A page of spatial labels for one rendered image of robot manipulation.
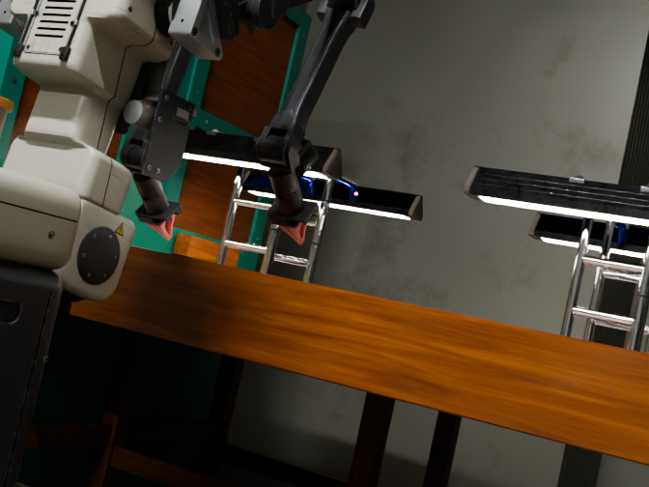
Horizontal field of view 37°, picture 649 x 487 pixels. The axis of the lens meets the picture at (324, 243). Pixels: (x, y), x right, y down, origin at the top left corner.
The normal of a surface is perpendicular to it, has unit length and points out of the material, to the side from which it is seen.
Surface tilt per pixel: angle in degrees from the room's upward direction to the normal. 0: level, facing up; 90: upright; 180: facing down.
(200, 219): 90
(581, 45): 90
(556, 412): 90
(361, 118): 90
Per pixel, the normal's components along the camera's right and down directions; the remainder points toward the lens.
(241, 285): -0.45, -0.16
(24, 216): 0.85, 0.15
